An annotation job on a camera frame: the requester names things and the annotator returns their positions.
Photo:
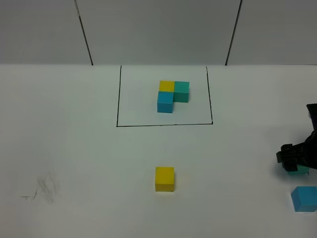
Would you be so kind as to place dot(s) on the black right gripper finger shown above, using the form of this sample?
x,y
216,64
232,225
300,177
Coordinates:
x,y
287,157

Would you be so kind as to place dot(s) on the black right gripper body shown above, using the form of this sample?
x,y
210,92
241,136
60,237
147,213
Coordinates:
x,y
309,146

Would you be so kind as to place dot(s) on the green template cube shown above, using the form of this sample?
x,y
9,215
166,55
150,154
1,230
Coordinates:
x,y
181,91

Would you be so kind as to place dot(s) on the blue template cube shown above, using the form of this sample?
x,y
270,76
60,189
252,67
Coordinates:
x,y
165,102

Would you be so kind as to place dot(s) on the yellow template cube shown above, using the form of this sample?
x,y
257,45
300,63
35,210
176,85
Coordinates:
x,y
166,86

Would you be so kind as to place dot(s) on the white template paper sheet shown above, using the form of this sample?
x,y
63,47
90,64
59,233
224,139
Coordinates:
x,y
139,86

